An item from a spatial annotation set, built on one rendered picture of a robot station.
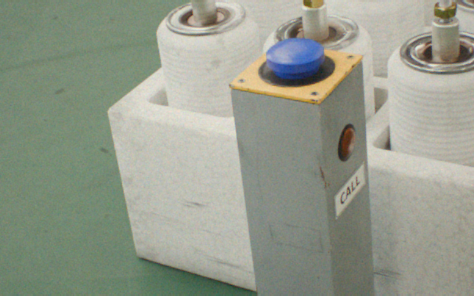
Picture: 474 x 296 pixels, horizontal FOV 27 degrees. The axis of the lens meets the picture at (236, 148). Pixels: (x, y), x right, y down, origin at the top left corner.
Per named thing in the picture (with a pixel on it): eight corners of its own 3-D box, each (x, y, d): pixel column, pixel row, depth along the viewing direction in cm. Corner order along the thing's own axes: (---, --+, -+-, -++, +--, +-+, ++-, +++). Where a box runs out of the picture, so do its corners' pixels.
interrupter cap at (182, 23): (162, 42, 92) (161, 35, 91) (170, 9, 98) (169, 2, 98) (244, 35, 91) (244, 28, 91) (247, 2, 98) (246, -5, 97)
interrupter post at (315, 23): (328, 44, 88) (326, 9, 86) (301, 45, 88) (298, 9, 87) (331, 32, 90) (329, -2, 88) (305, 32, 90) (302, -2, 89)
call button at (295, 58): (335, 66, 70) (334, 40, 69) (309, 92, 68) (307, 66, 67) (285, 59, 72) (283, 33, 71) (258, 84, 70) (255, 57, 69)
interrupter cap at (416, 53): (497, 75, 79) (497, 67, 79) (400, 80, 81) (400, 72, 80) (487, 34, 86) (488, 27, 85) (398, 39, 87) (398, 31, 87)
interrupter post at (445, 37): (461, 63, 82) (461, 25, 80) (432, 63, 82) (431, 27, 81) (459, 49, 84) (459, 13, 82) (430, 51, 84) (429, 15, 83)
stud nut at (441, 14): (428, 15, 81) (428, 5, 81) (442, 8, 82) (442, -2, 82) (448, 20, 80) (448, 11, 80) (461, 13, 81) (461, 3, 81)
